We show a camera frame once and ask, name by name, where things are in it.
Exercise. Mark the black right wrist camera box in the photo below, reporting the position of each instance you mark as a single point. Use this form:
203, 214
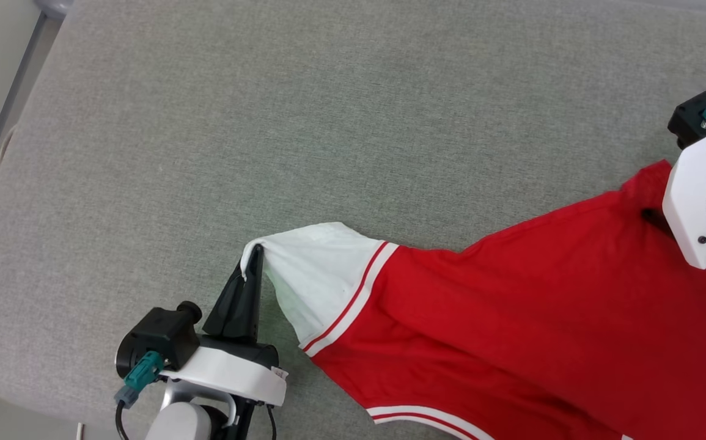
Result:
692, 119

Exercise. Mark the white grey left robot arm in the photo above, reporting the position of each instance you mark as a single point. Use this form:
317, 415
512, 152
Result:
187, 418

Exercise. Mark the red and white shirt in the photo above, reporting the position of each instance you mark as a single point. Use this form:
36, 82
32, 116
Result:
511, 318

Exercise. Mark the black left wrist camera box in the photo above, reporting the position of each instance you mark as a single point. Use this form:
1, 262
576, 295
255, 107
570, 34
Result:
163, 333

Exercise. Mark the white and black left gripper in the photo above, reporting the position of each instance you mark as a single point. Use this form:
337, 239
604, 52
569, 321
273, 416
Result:
230, 373

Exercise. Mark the grey fabric sofa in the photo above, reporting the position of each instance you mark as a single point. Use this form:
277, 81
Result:
328, 122

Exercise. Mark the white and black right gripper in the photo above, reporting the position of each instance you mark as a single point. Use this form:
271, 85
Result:
698, 195

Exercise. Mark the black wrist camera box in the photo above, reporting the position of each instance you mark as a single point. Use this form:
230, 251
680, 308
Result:
163, 333
692, 119

